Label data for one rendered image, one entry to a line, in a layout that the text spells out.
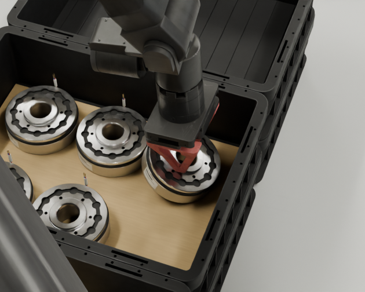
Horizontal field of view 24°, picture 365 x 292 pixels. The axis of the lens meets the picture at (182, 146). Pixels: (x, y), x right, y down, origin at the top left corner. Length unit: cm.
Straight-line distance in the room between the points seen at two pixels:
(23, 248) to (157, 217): 83
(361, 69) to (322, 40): 9
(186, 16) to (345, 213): 51
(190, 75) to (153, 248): 25
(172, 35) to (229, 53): 43
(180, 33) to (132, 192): 32
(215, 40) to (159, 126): 33
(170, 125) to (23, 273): 74
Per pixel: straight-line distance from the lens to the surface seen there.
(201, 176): 112
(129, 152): 115
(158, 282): 96
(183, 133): 102
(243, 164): 105
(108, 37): 97
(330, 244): 127
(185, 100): 100
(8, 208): 31
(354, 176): 135
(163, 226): 112
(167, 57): 89
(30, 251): 31
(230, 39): 133
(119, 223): 112
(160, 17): 88
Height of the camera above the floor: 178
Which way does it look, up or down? 53 degrees down
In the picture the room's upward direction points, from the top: straight up
